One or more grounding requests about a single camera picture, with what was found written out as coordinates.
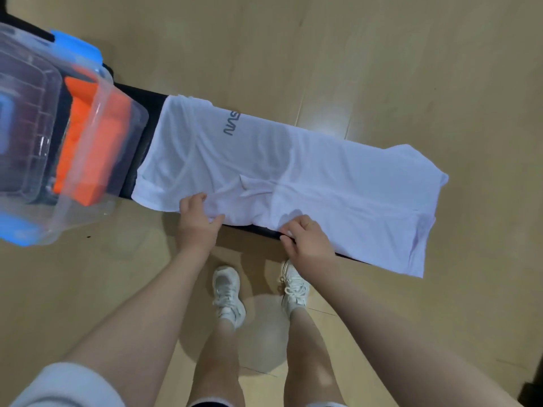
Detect white t-shirt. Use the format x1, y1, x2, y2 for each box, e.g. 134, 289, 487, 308
131, 94, 449, 279

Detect person's left hand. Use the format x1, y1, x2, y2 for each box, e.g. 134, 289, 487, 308
177, 192, 226, 251

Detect person's white sleeve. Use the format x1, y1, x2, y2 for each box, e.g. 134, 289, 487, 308
10, 362, 126, 407

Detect person's right white sneaker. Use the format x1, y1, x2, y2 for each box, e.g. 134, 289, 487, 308
278, 259, 311, 319

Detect person's left leg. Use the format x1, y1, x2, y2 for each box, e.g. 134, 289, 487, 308
187, 320, 247, 407

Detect person's white sneaker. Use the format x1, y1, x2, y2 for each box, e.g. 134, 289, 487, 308
278, 259, 311, 319
211, 266, 247, 329

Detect person's right hand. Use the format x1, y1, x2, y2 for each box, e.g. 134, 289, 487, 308
279, 214, 339, 274

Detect clear storage bin blue handles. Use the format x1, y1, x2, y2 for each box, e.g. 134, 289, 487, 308
0, 22, 150, 247

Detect clear plastic bin lid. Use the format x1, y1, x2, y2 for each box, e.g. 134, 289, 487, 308
0, 36, 64, 204

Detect person's left forearm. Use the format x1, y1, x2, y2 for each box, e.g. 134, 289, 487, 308
64, 246, 215, 407

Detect person's left white sneaker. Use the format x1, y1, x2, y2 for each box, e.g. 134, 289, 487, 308
211, 266, 247, 329

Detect orange folded cloth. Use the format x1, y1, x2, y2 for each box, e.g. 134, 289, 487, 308
53, 76, 132, 207

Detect person's leg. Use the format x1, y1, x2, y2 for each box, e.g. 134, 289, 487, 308
283, 307, 347, 407
187, 320, 247, 407

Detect person's right forearm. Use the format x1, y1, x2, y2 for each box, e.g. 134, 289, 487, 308
297, 258, 524, 407

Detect black object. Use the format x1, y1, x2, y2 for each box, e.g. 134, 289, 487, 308
518, 356, 543, 406

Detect person's right leg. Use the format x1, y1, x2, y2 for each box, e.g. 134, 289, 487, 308
283, 307, 347, 407

